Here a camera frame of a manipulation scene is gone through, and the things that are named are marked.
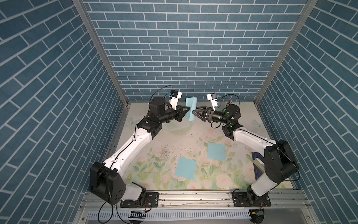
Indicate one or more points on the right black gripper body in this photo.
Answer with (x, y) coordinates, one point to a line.
(217, 117)

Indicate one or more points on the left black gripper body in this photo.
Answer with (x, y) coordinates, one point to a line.
(168, 115)

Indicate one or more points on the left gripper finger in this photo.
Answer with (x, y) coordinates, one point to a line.
(182, 117)
(184, 109)

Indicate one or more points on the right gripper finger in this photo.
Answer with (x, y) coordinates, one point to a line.
(201, 108)
(201, 114)

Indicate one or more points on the light blue square paper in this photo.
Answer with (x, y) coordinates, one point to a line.
(192, 104)

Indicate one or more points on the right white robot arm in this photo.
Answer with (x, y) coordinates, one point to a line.
(279, 161)

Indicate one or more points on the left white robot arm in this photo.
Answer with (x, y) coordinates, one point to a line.
(106, 180)

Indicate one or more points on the coloured pencils in cup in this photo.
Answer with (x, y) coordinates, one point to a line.
(229, 103)

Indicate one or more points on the light blue paper right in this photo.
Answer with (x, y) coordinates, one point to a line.
(216, 151)

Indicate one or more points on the floral table mat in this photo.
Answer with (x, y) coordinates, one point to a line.
(155, 165)

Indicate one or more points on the light blue paper front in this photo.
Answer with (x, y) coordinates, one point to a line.
(186, 168)

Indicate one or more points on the white stapler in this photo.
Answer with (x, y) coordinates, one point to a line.
(259, 164)

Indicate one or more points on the dark blue book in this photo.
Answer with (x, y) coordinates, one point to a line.
(257, 172)

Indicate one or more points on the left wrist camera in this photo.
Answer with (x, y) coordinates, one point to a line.
(174, 98)

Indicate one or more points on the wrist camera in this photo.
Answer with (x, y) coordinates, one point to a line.
(213, 98)
(174, 98)

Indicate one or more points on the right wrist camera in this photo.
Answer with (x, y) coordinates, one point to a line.
(213, 98)

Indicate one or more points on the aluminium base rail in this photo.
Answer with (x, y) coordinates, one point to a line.
(222, 199)

